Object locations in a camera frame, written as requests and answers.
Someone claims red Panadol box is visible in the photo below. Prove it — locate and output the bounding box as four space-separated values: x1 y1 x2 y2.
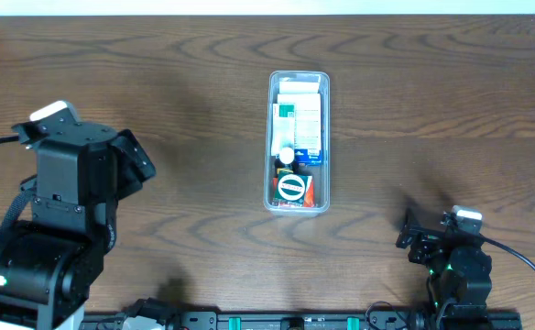
272 176 317 209

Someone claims green Zam-Buk box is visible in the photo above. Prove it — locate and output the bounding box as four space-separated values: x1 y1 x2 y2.
272 171 313 206

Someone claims blue white medicine box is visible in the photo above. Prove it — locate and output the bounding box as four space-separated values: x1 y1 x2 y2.
277 93 322 166

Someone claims dark syrup bottle white cap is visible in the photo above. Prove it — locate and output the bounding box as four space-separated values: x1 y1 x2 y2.
274 147 299 177

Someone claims small green white box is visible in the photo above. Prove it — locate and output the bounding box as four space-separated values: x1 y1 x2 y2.
270 104 295 156

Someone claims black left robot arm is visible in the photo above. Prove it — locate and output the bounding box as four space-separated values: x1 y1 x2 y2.
0 116 156 329

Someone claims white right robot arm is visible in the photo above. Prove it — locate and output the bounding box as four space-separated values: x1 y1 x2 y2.
396 205 492 318

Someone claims clear plastic container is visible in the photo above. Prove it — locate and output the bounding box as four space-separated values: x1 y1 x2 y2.
264 71 331 216

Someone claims black mounting rail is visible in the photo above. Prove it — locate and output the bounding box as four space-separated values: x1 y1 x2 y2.
79 299 523 330

